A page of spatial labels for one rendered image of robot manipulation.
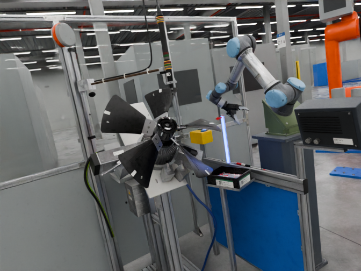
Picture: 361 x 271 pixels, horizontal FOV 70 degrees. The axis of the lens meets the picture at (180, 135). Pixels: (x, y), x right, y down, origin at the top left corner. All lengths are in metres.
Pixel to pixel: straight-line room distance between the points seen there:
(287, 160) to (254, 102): 3.99
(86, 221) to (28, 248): 0.40
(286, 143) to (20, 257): 1.93
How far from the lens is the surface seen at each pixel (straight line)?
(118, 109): 1.47
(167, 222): 1.71
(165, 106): 1.57
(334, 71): 5.22
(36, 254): 2.23
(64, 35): 1.94
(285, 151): 1.76
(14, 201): 2.09
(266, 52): 5.99
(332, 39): 5.17
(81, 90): 1.85
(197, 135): 1.94
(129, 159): 1.28
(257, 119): 5.74
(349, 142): 1.24
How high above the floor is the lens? 1.39
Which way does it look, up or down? 9 degrees down
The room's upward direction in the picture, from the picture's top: 9 degrees counter-clockwise
